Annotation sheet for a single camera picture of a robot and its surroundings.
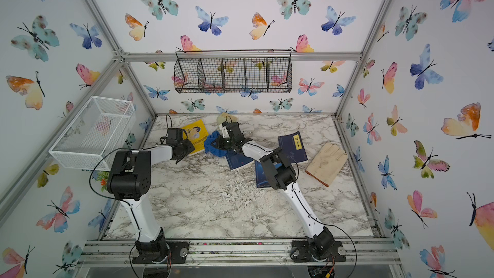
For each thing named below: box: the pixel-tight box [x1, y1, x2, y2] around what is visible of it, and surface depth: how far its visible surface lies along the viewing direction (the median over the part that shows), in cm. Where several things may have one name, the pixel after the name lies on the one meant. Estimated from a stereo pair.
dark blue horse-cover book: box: [277, 130, 309, 165], surface depth 107 cm
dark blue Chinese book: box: [225, 149, 255, 170], surface depth 101 cm
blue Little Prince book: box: [254, 159, 271, 188], surface depth 95 cm
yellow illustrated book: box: [181, 119, 210, 155], surface depth 110 cm
